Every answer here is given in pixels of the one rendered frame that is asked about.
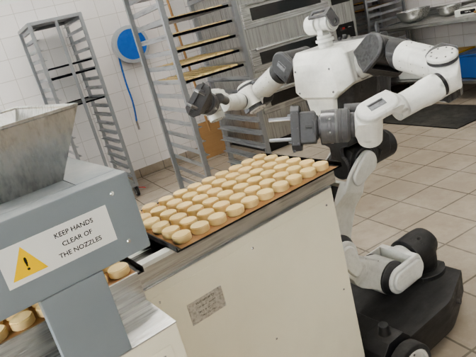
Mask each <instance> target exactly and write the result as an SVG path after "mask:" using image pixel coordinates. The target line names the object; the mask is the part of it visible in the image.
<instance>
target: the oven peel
mask: <svg viewBox="0 0 476 357"><path fill-rule="evenodd" d="M166 2H167V4H168V7H169V11H170V14H171V16H174V15H173V12H172V10H171V6H170V3H169V0H166ZM174 26H175V29H176V32H178V31H179V30H178V28H177V25H176V23H174ZM178 39H179V42H180V44H181V46H183V43H182V40H181V36H178ZM204 117H205V122H203V123H199V124H198V126H202V127H200V128H198V129H199V133H200V137H201V138H202V140H206V141H205V142H203V147H204V150H205V153H206V154H210V155H209V156H207V159H209V158H211V157H214V156H216V155H219V154H222V153H224V150H226V148H225V147H226V146H225V141H222V139H223V136H222V130H219V129H218V128H220V122H219V121H217V122H215V123H211V122H210V121H209V120H208V119H207V116H206V115H204Z"/></svg>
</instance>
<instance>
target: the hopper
mask: <svg viewBox="0 0 476 357"><path fill-rule="evenodd" d="M77 107H78V103H62V104H49V105H36V106H16V107H13V108H9V109H6V110H2V111H0V205H1V204H2V203H5V202H8V201H10V200H13V199H15V198H18V197H21V196H24V195H26V194H28V193H32V192H33V191H36V190H39V189H41V188H44V187H46V186H49V185H52V184H54V183H57V182H59V181H63V180H64V173H65V169H66V164H67V157H68V153H69V146H70V142H71V138H72V131H73V127H74V120H75V115H76V111H77Z"/></svg>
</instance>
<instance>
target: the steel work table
mask: <svg viewBox="0 0 476 357"><path fill-rule="evenodd" d="M459 3H462V4H461V7H462V6H465V5H468V4H472V3H476V0H470V1H463V2H459ZM448 5H450V4H448ZM443 6H447V5H443ZM439 7H442V6H436V7H432V8H430V11H429V13H428V15H427V17H425V18H424V19H422V20H421V21H418V22H416V23H403V22H401V23H397V24H394V25H391V26H388V27H385V28H381V29H379V30H380V32H383V31H387V32H388V33H392V32H398V31H403V30H410V33H411V39H412V41H414V42H416V37H415V31H414V29H418V28H428V27H433V26H442V25H448V24H453V23H462V22H468V21H476V14H473V15H469V16H461V17H455V14H454V15H452V16H441V15H440V14H439V13H438V12H437V10H436V9H437V8H439ZM418 80H420V79H404V80H401V79H400V78H399V77H397V78H395V79H392V80H391V84H411V83H416V82H417V81H418ZM462 82H476V78H464V79H462Z"/></svg>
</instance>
